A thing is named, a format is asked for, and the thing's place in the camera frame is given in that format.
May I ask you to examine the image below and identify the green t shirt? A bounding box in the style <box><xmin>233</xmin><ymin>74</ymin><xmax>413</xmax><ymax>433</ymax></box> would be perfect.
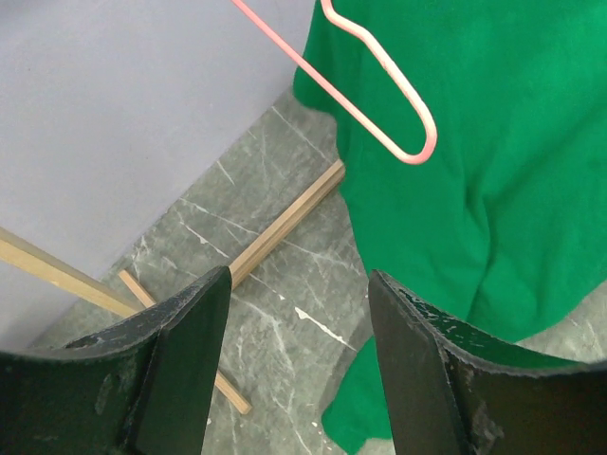
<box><xmin>292</xmin><ymin>0</ymin><xmax>607</xmax><ymax>455</ymax></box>

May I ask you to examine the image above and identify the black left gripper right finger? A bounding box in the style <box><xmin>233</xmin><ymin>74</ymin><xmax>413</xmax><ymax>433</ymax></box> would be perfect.
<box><xmin>368</xmin><ymin>271</ymin><xmax>606</xmax><ymax>454</ymax></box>

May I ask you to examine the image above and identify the wooden clothes rack frame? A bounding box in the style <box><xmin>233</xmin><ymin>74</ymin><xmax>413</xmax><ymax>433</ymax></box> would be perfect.
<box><xmin>0</xmin><ymin>158</ymin><xmax>346</xmax><ymax>416</ymax></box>

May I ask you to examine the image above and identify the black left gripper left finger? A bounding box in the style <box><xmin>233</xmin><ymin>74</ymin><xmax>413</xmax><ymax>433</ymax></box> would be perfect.
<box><xmin>1</xmin><ymin>266</ymin><xmax>231</xmax><ymax>454</ymax></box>

